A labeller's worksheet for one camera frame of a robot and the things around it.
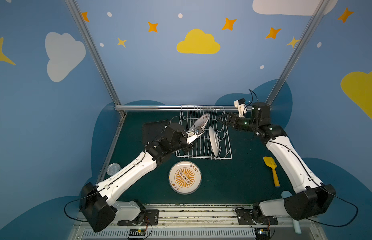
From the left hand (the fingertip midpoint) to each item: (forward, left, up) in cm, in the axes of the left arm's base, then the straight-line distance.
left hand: (193, 133), depth 74 cm
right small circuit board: (-39, -35, -31) cm, 61 cm away
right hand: (+5, -14, +6) cm, 16 cm away
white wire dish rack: (+12, -9, -11) cm, 19 cm away
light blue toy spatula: (-36, -51, -26) cm, 68 cm away
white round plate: (+5, -14, -14) cm, 20 cm away
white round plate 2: (-13, +4, -27) cm, 30 cm away
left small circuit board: (-39, +27, -31) cm, 57 cm away
